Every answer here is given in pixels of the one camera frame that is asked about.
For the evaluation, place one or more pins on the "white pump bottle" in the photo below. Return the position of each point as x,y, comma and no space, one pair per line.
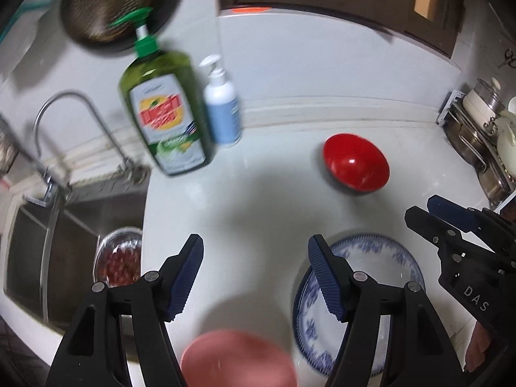
221,109

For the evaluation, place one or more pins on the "cream pan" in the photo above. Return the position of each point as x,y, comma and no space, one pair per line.
507,141

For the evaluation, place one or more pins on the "pink bowl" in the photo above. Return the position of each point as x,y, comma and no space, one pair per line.
238,361

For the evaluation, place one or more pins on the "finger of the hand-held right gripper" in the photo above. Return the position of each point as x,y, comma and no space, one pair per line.
427,225
451,211

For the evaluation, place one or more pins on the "hanging dark round pan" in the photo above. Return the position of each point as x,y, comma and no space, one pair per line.
113,4

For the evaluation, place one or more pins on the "metal bowl of red fruit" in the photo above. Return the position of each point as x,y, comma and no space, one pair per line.
121,258

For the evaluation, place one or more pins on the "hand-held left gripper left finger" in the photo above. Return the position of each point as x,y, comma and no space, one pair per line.
185,278

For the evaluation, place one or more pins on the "small stainless steel pot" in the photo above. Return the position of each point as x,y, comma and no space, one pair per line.
494,183

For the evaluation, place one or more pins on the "white pot rack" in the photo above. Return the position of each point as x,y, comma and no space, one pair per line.
447,109

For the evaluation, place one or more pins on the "large stainless steel pot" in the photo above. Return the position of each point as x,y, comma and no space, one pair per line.
463,141

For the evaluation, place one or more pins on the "person's right hand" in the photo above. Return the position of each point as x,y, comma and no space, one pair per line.
477,350

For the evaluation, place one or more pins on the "steel kitchen faucet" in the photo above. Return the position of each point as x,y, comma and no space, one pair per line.
50,103

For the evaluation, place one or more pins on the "stainless steel sink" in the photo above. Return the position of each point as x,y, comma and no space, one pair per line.
68,250

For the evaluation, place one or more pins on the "hanging scissors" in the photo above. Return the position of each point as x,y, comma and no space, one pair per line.
508,58

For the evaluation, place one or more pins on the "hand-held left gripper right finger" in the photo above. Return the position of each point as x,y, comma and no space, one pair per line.
326,278

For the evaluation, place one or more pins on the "orange sticker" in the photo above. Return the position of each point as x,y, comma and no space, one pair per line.
250,8

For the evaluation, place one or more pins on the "green dish soap bottle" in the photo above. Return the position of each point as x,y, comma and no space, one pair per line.
165,117

